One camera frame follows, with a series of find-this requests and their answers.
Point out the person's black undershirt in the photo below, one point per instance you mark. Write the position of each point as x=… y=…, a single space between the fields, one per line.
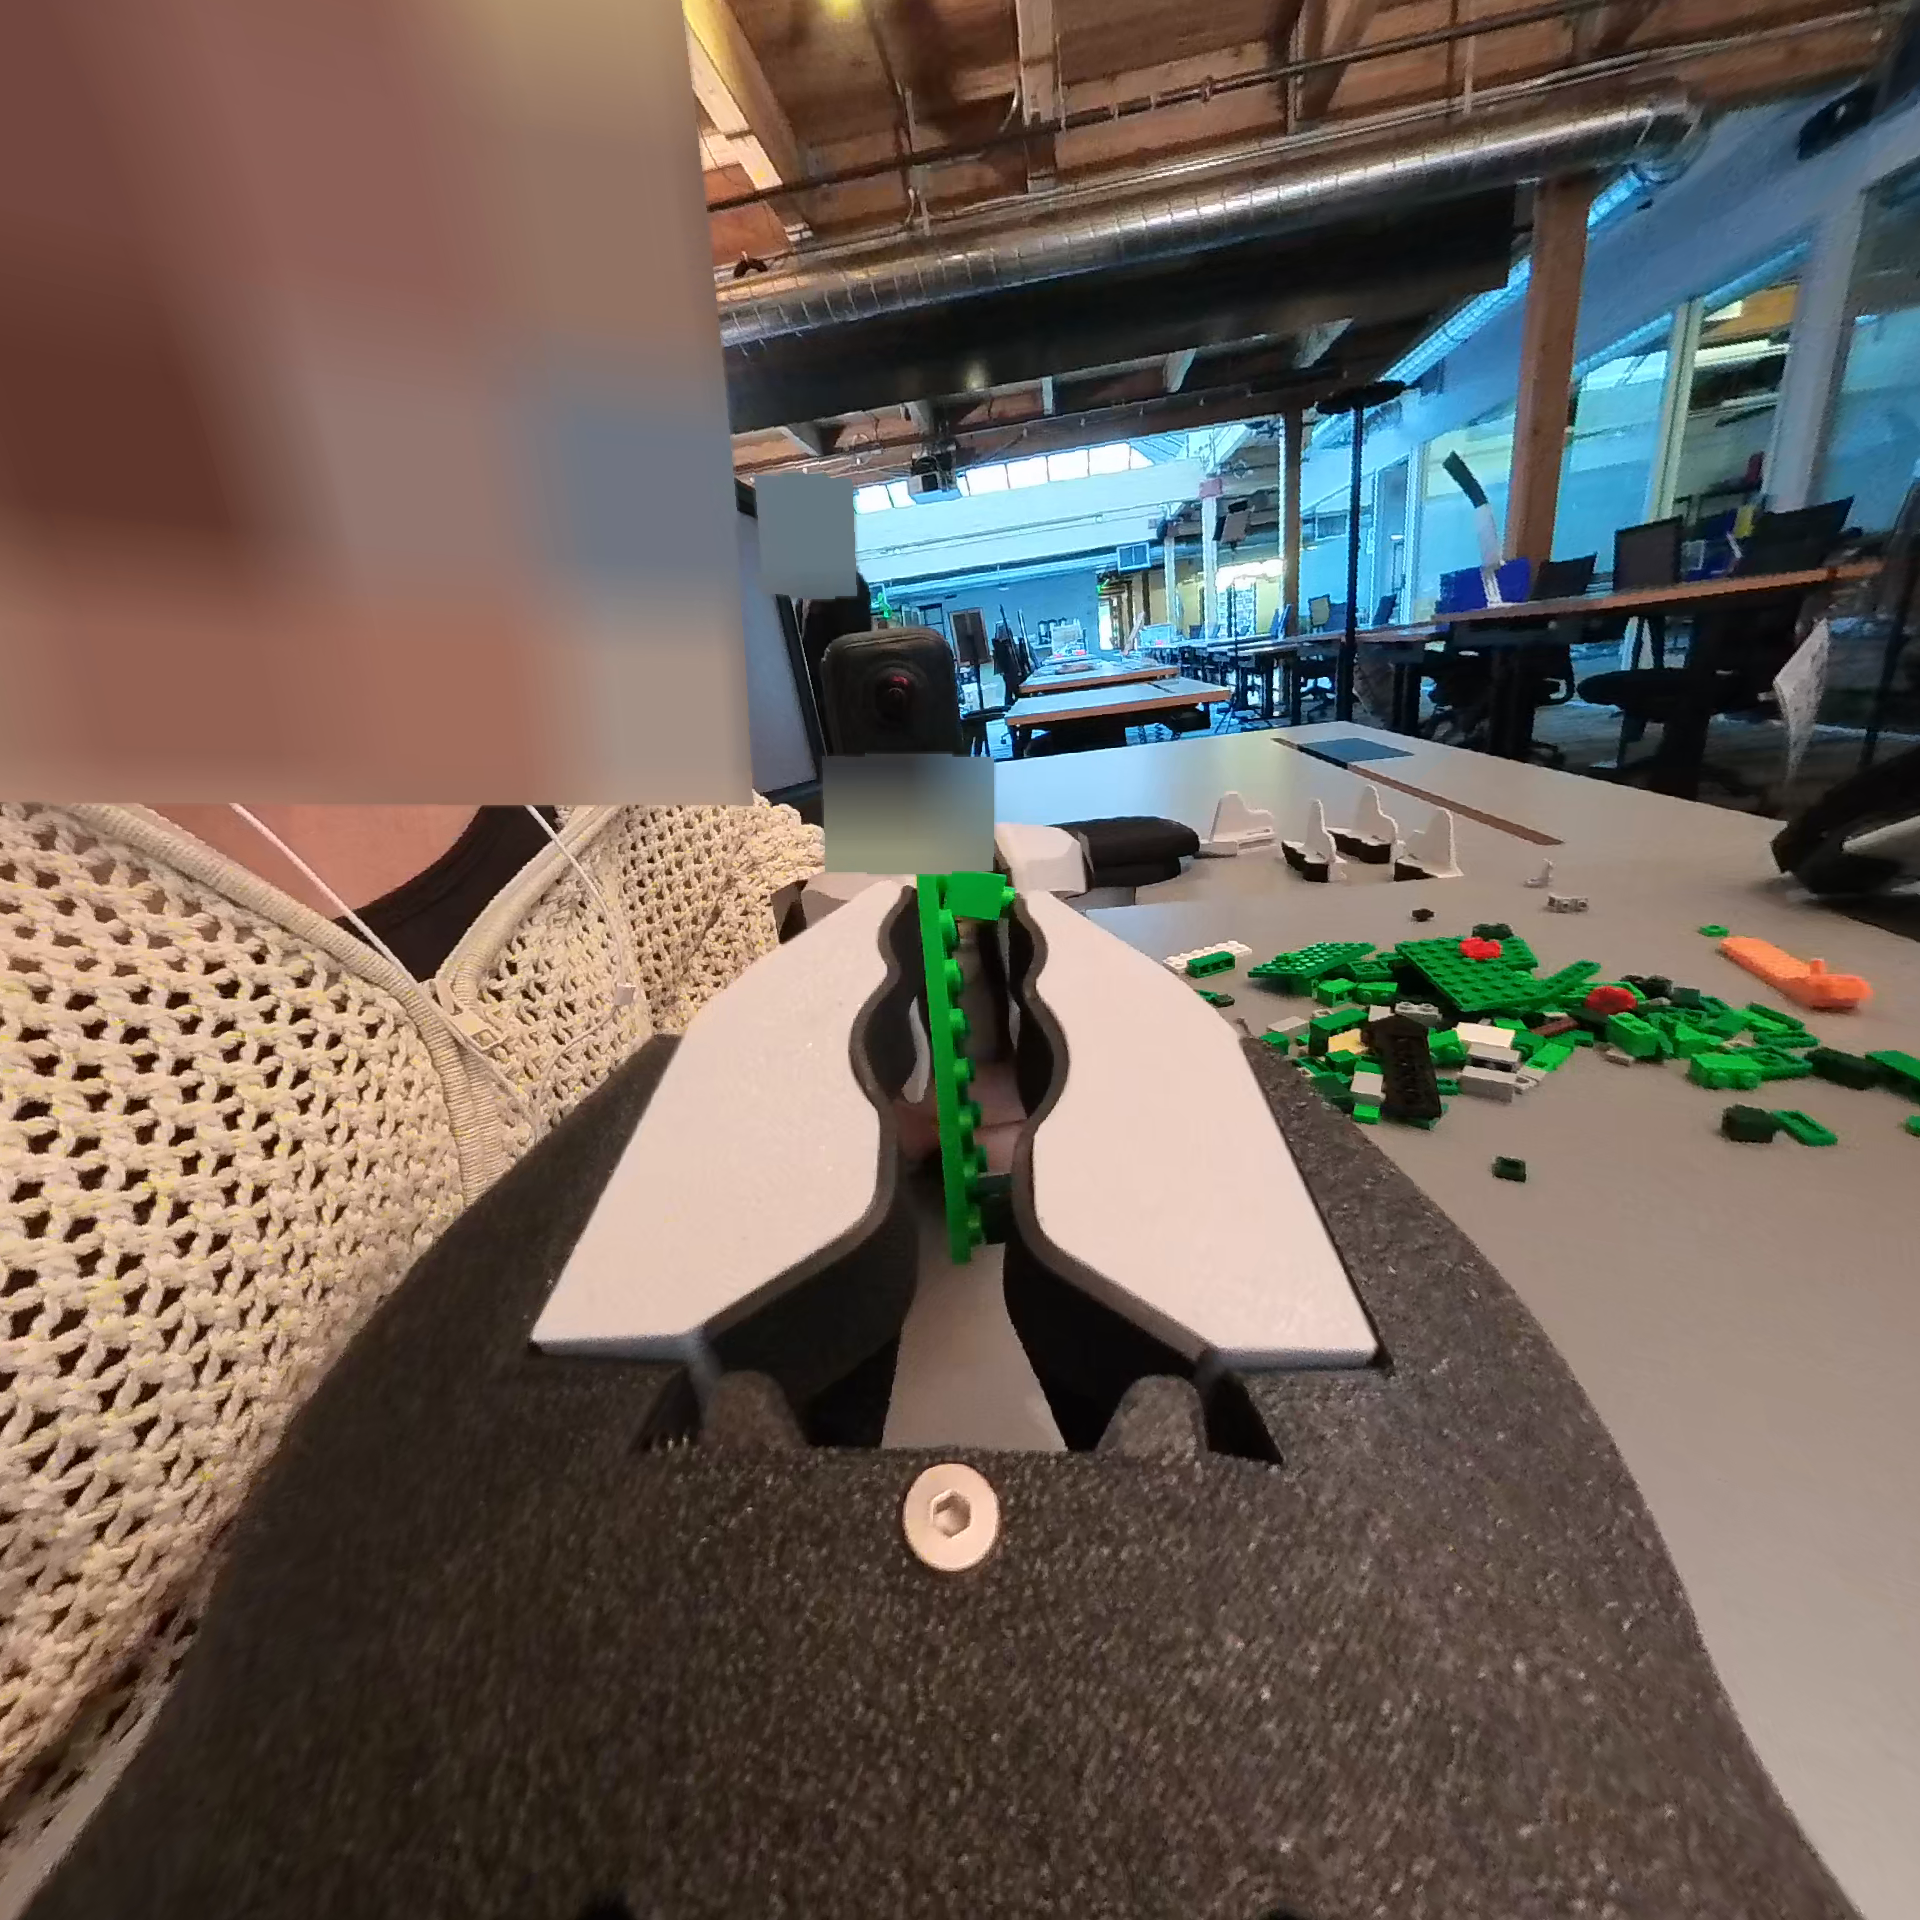
x=420 y=905

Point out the person in cream knit sweater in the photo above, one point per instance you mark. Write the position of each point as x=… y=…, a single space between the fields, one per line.
x=223 y=1200

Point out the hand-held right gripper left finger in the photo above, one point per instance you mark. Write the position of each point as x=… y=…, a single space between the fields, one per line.
x=720 y=1170

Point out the long wooden desk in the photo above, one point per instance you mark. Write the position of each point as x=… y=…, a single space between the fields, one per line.
x=1649 y=590

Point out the pile of loose lego pieces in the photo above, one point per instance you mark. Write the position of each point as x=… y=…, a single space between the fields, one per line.
x=1464 y=965

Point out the wooden pillar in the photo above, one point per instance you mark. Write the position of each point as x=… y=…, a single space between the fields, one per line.
x=1544 y=375

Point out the small bright green lego brick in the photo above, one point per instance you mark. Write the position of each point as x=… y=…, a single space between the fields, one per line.
x=983 y=894

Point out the green holed lego plate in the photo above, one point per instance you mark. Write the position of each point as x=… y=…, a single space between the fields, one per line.
x=943 y=1048

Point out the silver ceiling duct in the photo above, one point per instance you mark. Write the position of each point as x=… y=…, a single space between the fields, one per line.
x=1202 y=208

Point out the orange brick separator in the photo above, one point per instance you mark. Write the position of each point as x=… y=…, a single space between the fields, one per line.
x=1793 y=965

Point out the wooden office desk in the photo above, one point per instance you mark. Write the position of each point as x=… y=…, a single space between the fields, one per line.
x=1117 y=697

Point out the black oblong case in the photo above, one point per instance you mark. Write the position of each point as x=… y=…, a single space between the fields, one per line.
x=1140 y=851

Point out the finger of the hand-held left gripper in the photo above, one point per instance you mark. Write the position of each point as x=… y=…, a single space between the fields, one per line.
x=1039 y=858
x=847 y=905

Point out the blue table mat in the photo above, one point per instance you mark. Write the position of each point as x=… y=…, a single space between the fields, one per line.
x=1350 y=747

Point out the black mesh office chair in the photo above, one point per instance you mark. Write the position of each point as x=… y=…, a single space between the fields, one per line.
x=1710 y=660

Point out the black desk monitor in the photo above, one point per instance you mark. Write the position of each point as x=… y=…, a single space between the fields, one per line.
x=794 y=690

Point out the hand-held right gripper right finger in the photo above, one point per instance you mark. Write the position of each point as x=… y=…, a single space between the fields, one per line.
x=1202 y=1184

